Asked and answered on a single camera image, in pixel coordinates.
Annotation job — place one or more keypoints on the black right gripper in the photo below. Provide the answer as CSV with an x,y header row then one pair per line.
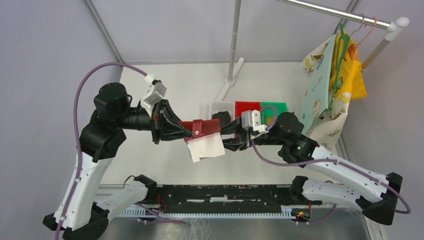
x,y
233,144

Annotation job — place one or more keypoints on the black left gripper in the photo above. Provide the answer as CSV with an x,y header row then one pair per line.
x,y
166,124

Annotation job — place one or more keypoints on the red leather card holder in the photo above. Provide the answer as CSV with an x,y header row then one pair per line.
x,y
206,141

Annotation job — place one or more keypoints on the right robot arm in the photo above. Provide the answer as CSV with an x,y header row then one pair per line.
x,y
374,194

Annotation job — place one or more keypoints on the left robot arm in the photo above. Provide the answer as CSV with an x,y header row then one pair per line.
x,y
80,216

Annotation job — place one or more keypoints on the black cards stack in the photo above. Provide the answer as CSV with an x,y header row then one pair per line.
x,y
224,118

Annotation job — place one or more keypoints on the red plastic bin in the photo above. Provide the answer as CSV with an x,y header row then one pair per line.
x,y
242,106

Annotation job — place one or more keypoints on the white plastic bin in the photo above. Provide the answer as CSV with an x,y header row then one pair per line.
x,y
215,107

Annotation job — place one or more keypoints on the patterned cream cloth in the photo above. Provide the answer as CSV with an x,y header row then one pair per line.
x,y
323,127

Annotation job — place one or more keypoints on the small circuit board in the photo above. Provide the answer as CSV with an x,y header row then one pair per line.
x,y
302,216

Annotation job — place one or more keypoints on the yellow garment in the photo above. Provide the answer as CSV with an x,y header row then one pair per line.
x,y
350,75

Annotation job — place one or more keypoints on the green hanger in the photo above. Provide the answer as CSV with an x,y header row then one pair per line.
x,y
340,53

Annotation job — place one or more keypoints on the pink hanger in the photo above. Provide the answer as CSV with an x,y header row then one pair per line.
x,y
357,46

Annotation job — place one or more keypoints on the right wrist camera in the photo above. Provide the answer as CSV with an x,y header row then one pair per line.
x,y
251,121

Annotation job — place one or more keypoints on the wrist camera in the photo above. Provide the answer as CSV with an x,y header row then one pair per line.
x,y
155,93
251,121

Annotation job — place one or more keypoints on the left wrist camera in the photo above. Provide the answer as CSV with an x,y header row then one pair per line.
x,y
155,93

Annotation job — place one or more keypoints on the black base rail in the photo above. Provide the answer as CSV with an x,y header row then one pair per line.
x,y
224,199

